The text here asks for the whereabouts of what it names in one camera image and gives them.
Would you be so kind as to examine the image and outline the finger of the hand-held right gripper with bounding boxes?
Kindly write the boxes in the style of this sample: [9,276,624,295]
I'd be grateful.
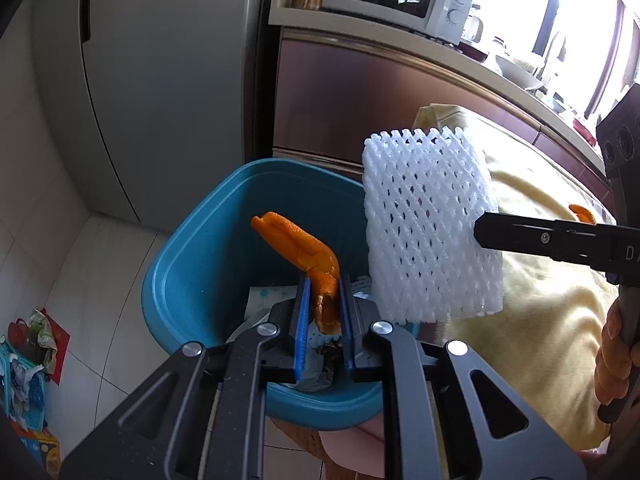
[472,212,608,268]

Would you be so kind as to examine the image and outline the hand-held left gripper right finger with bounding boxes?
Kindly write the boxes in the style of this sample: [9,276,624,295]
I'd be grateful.
[339,275,586,480]

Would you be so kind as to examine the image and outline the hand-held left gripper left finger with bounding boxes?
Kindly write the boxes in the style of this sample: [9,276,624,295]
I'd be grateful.
[60,277,313,480]

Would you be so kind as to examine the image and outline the large orange peel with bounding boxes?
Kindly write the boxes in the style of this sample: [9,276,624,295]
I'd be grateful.
[251,211,342,335]

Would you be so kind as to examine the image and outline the white foam fruit net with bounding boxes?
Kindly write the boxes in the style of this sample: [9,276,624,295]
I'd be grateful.
[362,127,505,325]

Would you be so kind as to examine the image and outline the blue plastic waste bin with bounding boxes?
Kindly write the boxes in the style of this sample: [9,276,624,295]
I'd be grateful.
[141,158,401,431]

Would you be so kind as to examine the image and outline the person's right hand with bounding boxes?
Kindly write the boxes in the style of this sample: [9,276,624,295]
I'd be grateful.
[595,305,636,406]

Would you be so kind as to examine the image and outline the grey crumpled paper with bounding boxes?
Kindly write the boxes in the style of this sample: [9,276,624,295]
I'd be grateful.
[295,325,346,392]

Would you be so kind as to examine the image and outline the yellow tablecloth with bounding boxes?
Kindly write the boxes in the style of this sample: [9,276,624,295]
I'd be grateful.
[412,104,621,451]

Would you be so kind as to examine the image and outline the person's pink clothing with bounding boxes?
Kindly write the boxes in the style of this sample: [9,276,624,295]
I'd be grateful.
[272,415,396,480]

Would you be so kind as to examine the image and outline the white bowl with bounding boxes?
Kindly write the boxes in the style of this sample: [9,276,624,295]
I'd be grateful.
[492,55,543,91]

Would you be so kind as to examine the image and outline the kitchen window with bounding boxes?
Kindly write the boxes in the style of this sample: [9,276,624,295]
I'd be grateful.
[520,0,640,116]

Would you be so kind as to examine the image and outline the dark red bowl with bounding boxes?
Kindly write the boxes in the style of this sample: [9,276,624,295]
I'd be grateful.
[457,40,488,61]

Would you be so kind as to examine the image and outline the glass kettle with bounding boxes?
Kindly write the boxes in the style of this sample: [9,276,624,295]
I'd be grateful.
[460,5,486,43]

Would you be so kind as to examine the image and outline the kitchen counter cabinet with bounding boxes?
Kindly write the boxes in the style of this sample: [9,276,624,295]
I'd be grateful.
[267,0,616,181]

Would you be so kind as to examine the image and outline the red packaging bag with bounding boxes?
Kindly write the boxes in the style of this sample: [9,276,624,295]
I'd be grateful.
[7,307,71,386]

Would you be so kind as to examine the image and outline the grey refrigerator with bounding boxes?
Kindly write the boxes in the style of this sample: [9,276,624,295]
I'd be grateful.
[32,0,281,233]

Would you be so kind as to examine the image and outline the teal plastic basket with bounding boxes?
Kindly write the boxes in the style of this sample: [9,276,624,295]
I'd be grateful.
[0,350,51,431]

